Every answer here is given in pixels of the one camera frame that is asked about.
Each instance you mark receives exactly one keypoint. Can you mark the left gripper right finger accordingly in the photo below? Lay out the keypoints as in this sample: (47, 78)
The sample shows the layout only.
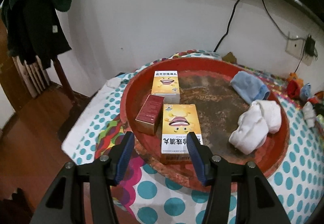
(200, 156)

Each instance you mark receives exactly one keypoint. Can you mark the round red tray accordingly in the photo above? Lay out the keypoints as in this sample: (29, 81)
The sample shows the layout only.
(205, 83)

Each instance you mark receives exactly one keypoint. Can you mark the blue rolled sock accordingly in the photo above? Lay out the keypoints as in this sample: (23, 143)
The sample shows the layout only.
(305, 92)

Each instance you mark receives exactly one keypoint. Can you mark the dark hanging clothes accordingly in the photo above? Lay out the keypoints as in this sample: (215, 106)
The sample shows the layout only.
(34, 30)

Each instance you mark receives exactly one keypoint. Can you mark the brown cardboard scrap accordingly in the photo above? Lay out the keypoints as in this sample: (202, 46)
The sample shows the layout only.
(229, 57)

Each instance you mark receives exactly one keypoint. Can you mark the polka dot tablecloth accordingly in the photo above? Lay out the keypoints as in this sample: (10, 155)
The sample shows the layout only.
(152, 198)

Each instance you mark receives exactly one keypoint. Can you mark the white wall socket plate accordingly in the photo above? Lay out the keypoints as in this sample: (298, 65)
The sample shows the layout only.
(295, 48)

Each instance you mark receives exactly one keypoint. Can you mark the light blue sock in tray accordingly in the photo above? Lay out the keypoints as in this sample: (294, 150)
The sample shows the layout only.
(249, 87)

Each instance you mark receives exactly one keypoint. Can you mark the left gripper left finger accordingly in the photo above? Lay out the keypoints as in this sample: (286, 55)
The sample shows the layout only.
(119, 157)

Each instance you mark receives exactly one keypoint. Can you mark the small white sock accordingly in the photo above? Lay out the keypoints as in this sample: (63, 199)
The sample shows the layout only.
(309, 114)

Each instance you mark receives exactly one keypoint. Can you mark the yellow medicine box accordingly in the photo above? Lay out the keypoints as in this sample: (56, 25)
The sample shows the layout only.
(178, 120)
(166, 85)

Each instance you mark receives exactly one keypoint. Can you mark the black power adapter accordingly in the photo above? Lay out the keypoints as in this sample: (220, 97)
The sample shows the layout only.
(310, 46)

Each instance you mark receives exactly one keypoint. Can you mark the wooden chair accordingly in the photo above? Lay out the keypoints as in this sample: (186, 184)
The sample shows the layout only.
(20, 82)

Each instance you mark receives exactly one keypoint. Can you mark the dark red small box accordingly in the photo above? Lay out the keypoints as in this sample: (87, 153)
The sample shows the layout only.
(148, 118)

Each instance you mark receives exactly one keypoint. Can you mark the orange toy animal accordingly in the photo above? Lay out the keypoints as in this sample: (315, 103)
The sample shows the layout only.
(294, 76)

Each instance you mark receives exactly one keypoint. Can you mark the large white sock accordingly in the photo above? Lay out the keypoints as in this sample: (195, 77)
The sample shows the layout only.
(262, 117)

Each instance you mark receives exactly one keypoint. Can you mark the red sock with embroidery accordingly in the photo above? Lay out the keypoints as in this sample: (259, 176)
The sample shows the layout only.
(293, 90)

